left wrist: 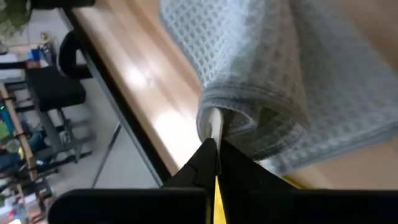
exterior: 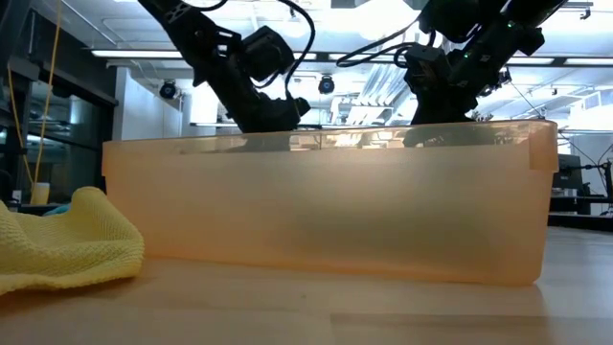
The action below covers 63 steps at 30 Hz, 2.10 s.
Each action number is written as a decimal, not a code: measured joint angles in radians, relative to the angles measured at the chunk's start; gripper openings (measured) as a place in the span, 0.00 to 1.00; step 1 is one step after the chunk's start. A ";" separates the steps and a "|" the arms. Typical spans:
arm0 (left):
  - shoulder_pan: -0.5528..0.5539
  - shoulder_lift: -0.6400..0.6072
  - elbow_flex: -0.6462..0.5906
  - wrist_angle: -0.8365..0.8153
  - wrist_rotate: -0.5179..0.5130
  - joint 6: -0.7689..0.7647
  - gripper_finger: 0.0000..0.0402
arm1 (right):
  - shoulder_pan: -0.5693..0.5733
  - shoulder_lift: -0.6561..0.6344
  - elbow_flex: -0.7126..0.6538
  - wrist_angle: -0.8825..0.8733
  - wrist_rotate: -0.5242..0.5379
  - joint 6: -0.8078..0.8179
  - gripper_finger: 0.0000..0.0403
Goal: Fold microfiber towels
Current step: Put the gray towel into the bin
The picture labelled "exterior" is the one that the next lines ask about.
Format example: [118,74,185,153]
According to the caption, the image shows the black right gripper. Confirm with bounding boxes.
[411,52,494,127]

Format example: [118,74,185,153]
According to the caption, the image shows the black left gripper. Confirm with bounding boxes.
[205,42,312,134]

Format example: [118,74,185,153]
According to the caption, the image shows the orange translucent plastic bin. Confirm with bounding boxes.
[101,119,560,288]

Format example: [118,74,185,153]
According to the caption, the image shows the teal microfiber towel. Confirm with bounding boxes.
[42,203,73,217]

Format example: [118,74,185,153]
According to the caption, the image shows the crumpled yellow microfiber towel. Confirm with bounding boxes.
[0,186,145,296]

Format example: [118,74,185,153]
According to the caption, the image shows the black computer monitor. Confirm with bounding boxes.
[557,153,584,191]

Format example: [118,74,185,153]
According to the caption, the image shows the dark distant desk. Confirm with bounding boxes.
[548,194,613,232]

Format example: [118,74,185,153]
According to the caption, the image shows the pale yellow cup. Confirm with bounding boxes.
[31,181,51,206]

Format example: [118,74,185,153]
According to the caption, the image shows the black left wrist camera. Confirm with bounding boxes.
[241,26,297,82]

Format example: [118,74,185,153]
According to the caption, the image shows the black ceiling light rail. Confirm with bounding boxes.
[90,49,613,67]

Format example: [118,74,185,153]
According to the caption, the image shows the yellow cable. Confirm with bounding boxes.
[7,0,63,186]

